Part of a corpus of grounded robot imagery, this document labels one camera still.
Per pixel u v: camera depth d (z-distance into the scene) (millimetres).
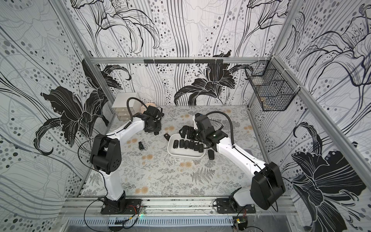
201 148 930
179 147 949
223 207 722
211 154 908
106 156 499
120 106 1073
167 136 1005
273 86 881
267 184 400
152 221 690
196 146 936
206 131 604
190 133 691
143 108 848
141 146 948
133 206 726
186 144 956
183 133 702
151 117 744
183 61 898
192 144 949
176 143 954
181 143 952
